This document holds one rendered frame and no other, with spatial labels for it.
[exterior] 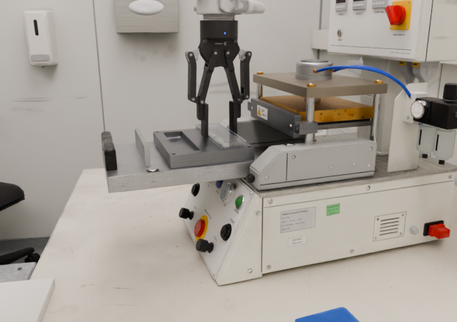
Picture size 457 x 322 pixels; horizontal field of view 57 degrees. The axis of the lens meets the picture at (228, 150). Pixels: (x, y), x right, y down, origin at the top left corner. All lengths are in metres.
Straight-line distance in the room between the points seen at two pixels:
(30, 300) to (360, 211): 0.63
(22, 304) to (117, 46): 1.69
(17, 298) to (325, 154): 0.60
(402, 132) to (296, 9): 1.61
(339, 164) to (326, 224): 0.12
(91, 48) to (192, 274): 1.66
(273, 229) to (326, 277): 0.15
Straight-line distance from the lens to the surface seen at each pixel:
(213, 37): 0.84
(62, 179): 2.50
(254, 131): 1.05
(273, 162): 0.77
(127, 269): 0.91
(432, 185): 1.00
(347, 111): 0.90
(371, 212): 0.92
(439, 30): 0.93
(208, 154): 0.79
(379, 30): 0.99
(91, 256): 0.98
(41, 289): 0.86
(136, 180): 0.77
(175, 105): 2.35
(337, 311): 0.80
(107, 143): 0.82
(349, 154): 0.85
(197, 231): 0.95
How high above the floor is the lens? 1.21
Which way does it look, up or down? 16 degrees down
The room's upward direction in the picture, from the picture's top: straight up
